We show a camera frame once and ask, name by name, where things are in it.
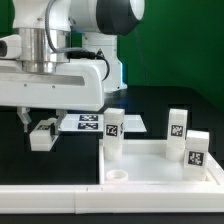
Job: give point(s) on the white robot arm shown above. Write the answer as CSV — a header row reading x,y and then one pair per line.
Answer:
x,y
62,54

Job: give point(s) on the white sheet with tags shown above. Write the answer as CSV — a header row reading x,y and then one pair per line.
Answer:
x,y
94,123

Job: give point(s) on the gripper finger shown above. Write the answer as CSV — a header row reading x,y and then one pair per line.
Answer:
x,y
23,113
59,121

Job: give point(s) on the white L-shaped fence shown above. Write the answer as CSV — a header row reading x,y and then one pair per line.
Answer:
x,y
118,197

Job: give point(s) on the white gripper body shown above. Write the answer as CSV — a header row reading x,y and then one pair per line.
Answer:
x,y
76,85

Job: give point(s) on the white square tabletop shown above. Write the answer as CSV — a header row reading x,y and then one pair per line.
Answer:
x,y
145,163

